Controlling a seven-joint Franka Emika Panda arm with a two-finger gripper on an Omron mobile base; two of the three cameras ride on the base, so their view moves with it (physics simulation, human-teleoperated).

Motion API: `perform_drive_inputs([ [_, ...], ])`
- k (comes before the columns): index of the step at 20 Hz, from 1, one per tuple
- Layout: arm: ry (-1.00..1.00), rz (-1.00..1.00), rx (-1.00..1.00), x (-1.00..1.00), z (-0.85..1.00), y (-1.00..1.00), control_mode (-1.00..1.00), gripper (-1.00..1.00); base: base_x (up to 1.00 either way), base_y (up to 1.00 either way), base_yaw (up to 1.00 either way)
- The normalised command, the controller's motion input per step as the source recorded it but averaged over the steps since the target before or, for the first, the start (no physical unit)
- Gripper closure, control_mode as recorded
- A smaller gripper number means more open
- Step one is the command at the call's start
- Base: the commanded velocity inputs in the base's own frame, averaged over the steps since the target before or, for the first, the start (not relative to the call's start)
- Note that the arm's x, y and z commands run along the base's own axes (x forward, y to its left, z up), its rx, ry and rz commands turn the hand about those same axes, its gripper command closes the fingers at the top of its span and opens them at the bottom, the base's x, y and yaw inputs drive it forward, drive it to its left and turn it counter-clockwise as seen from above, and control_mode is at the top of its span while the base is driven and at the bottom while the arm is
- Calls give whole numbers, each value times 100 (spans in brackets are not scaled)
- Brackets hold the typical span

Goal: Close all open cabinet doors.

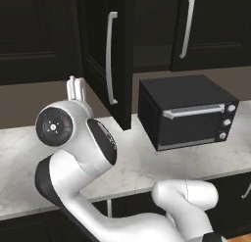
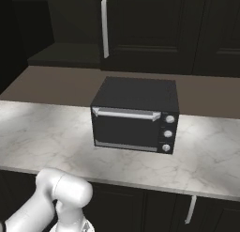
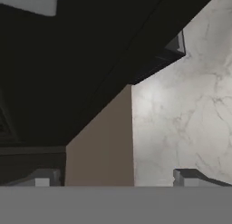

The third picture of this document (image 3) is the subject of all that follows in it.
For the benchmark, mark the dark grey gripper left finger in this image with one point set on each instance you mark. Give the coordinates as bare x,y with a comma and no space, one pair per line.
45,174

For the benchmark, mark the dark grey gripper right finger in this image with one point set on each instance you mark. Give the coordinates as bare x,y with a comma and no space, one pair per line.
185,174

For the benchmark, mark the black cabinet door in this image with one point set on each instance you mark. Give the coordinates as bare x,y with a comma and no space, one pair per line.
176,46

